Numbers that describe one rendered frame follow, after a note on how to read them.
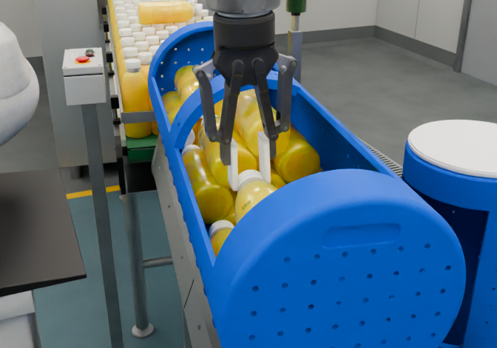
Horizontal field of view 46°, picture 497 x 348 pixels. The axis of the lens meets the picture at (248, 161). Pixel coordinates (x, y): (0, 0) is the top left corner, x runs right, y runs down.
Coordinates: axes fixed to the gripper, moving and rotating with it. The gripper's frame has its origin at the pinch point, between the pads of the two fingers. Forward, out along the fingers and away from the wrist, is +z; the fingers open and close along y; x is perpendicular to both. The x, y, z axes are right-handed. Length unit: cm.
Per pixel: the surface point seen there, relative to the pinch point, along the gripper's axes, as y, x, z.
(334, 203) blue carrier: 2.5, -23.1, -5.9
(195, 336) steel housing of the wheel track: -8.9, 3.0, 31.2
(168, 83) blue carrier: -2, 63, 9
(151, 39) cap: -1, 105, 9
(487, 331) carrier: 53, 9, 52
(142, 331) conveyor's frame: -15, 105, 117
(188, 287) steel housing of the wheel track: -8.0, 14.0, 30.0
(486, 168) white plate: 49, 14, 16
